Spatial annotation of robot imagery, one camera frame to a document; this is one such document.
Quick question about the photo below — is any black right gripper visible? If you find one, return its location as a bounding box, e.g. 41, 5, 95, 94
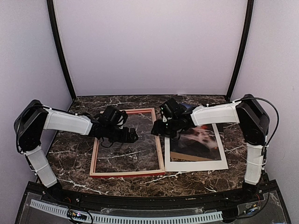
151, 117, 179, 138

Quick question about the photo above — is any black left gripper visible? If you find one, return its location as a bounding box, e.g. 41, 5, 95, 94
105, 124, 138, 143

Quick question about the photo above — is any clear acrylic sheet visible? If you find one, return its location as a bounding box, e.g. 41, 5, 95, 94
94, 111, 161, 173

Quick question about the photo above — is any brown cardboard backing board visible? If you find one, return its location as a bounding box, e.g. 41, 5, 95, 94
170, 152, 212, 161

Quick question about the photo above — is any landscape sunset photo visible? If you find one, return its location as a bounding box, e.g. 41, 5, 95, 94
169, 102, 222, 162

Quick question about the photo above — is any wooden picture frame red edge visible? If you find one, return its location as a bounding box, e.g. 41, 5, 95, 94
89, 107, 165, 179

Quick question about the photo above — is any white mat board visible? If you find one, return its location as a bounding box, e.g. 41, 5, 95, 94
164, 124, 228, 172

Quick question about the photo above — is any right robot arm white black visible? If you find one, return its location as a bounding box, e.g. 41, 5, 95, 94
151, 94, 273, 203

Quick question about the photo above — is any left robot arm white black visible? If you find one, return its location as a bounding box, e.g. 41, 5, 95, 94
14, 99, 138, 203

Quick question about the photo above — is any small green circuit board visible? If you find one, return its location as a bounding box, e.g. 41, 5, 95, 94
67, 210, 87, 221

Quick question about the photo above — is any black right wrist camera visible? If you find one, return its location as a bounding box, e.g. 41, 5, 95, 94
159, 98, 187, 119

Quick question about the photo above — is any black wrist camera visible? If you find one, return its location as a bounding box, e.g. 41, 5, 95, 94
98, 105, 128, 129
159, 98, 187, 119

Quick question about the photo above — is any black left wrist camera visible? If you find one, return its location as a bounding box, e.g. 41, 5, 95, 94
98, 105, 128, 129

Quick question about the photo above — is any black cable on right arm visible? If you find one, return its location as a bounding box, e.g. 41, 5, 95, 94
240, 97, 280, 150

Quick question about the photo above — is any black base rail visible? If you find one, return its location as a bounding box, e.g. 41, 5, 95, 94
23, 181, 281, 213

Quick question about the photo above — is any grey slotted cable duct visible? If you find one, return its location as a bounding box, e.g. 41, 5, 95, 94
29, 199, 223, 224

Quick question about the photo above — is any right black enclosure post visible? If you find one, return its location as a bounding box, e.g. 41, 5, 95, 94
225, 0, 254, 101

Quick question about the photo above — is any black enclosure post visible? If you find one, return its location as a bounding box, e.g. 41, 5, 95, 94
46, 0, 77, 100
225, 0, 254, 101

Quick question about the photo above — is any left black enclosure post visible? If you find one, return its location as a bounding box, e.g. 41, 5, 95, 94
46, 0, 77, 100

